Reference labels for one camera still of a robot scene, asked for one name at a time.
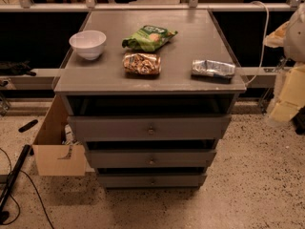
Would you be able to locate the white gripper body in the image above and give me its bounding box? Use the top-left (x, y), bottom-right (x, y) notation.
top-left (275, 62), bottom-right (305, 109)

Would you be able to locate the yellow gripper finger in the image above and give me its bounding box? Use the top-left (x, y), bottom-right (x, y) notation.
top-left (264, 22), bottom-right (289, 48)
top-left (270, 65), bottom-right (305, 122)

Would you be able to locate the grey drawer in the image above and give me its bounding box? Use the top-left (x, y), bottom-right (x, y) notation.
top-left (68, 114), bottom-right (231, 142)
top-left (98, 174), bottom-right (206, 188)
top-left (86, 150), bottom-right (215, 168)

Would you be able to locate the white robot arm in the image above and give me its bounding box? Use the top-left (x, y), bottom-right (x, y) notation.
top-left (264, 3), bottom-right (305, 123)

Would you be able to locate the grey drawer cabinet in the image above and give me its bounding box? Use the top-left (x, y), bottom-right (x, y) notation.
top-left (54, 10), bottom-right (246, 177)

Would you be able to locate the grey bottom drawer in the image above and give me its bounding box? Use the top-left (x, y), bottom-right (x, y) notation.
top-left (98, 174), bottom-right (206, 188)

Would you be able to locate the grey top drawer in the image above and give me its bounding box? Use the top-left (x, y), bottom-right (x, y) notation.
top-left (68, 114), bottom-right (231, 142)

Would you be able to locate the silver blue snack bag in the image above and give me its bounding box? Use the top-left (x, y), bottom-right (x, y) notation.
top-left (192, 60), bottom-right (235, 79)

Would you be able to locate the green chip bag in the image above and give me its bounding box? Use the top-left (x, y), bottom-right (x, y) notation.
top-left (122, 25), bottom-right (177, 52)

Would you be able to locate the brown snack bag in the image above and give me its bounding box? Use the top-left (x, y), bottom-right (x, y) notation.
top-left (122, 52), bottom-right (161, 75)

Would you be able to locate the white bowl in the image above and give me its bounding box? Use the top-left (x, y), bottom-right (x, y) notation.
top-left (69, 31), bottom-right (107, 60)

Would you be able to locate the cardboard box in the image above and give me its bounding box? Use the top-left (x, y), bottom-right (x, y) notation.
top-left (32, 96), bottom-right (87, 177)

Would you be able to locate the small black floor object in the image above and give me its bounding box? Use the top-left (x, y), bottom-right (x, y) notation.
top-left (18, 119), bottom-right (38, 133)

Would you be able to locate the black object on ledge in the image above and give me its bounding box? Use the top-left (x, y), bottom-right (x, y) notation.
top-left (0, 61), bottom-right (36, 76)

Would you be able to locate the black floor pole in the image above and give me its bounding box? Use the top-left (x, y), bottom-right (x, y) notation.
top-left (0, 144), bottom-right (31, 223)

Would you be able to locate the white cable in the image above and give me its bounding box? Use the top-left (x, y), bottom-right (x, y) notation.
top-left (245, 0), bottom-right (271, 88)

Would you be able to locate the metal railing frame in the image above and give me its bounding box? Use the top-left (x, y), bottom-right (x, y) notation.
top-left (1, 0), bottom-right (304, 91)

